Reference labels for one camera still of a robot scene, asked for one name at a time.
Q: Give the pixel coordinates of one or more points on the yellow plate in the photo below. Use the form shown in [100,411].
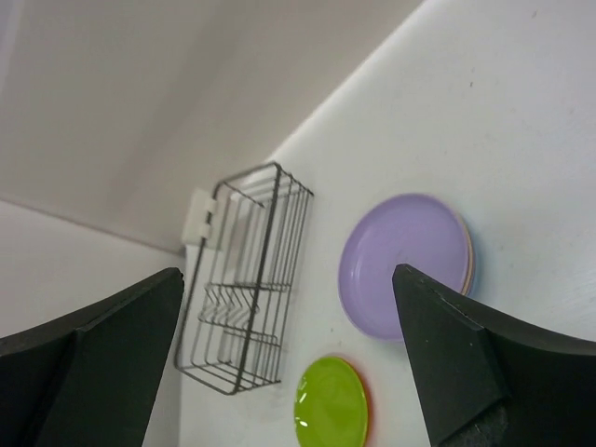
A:
[471,259]

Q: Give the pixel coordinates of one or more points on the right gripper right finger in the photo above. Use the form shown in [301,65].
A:
[485,378]

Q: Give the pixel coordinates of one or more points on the orange plate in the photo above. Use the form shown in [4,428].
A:
[368,393]

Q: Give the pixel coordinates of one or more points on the blue plate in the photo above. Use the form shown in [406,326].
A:
[476,263]

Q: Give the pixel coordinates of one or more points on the grey wire dish rack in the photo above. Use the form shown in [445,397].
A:
[240,281]

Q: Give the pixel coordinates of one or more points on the green plate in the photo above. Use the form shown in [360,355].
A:
[330,406]

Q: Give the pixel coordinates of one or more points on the purple plate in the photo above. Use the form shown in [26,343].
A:
[414,229]

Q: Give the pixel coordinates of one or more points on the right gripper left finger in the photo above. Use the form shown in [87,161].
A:
[90,378]

